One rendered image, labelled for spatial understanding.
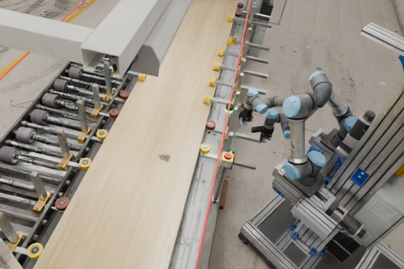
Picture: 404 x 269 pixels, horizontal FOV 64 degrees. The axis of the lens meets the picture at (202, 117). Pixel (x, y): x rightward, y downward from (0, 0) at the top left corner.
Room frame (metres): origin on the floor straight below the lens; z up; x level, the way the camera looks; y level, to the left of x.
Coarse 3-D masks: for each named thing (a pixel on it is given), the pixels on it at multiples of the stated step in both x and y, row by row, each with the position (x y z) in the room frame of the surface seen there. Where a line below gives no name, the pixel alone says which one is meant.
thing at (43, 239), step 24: (24, 120) 1.61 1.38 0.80; (72, 120) 1.77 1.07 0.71; (0, 144) 1.33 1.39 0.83; (48, 144) 1.51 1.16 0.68; (96, 144) 1.59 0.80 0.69; (0, 168) 1.23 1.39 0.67; (48, 168) 1.28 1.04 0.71; (72, 168) 1.23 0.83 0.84; (24, 192) 1.06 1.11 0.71; (72, 192) 1.17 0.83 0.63; (48, 216) 0.91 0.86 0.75; (24, 240) 0.75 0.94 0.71; (48, 240) 0.82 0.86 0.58; (24, 264) 0.61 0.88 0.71
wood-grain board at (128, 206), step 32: (224, 0) 4.12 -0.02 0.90; (192, 32) 3.18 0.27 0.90; (224, 32) 3.30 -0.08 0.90; (192, 64) 2.59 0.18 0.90; (160, 96) 2.06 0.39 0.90; (192, 96) 2.13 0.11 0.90; (128, 128) 1.63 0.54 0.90; (160, 128) 1.69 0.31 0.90; (192, 128) 1.75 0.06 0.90; (96, 160) 1.29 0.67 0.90; (128, 160) 1.34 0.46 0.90; (160, 160) 1.39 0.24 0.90; (192, 160) 1.44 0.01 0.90; (96, 192) 1.05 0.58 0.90; (128, 192) 1.09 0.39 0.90; (160, 192) 1.13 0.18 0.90; (64, 224) 0.81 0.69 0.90; (96, 224) 0.84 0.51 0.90; (128, 224) 0.88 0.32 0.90; (160, 224) 0.91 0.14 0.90; (64, 256) 0.63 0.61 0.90; (96, 256) 0.66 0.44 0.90; (128, 256) 0.69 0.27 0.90; (160, 256) 0.72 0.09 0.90
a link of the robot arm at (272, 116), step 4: (268, 112) 1.80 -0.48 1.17; (272, 112) 1.79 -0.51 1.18; (276, 112) 1.80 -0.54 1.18; (268, 116) 1.78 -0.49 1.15; (272, 116) 1.76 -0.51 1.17; (276, 116) 1.77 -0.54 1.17; (268, 120) 1.77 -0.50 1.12; (272, 120) 1.76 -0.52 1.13; (276, 120) 1.77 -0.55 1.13; (268, 124) 1.76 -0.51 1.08; (272, 124) 1.77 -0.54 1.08
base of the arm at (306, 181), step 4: (308, 176) 1.31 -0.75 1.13; (312, 176) 1.31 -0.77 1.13; (316, 176) 1.32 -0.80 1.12; (300, 180) 1.31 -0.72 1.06; (304, 180) 1.30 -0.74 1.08; (308, 180) 1.30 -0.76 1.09; (312, 180) 1.30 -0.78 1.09; (316, 180) 1.32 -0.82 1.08; (304, 184) 1.29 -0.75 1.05; (308, 184) 1.29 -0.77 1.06; (312, 184) 1.29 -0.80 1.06
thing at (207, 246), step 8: (232, 96) 2.46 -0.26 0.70; (224, 136) 1.91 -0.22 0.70; (216, 176) 1.48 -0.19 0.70; (216, 184) 1.40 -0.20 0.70; (216, 208) 1.20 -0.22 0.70; (208, 216) 1.13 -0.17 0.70; (216, 216) 1.14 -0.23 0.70; (208, 224) 1.07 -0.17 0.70; (208, 232) 1.01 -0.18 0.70; (208, 240) 0.96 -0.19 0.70; (208, 248) 0.91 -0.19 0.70; (200, 256) 0.84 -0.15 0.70; (208, 256) 0.85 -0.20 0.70; (200, 264) 0.80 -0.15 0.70; (208, 264) 0.80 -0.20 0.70
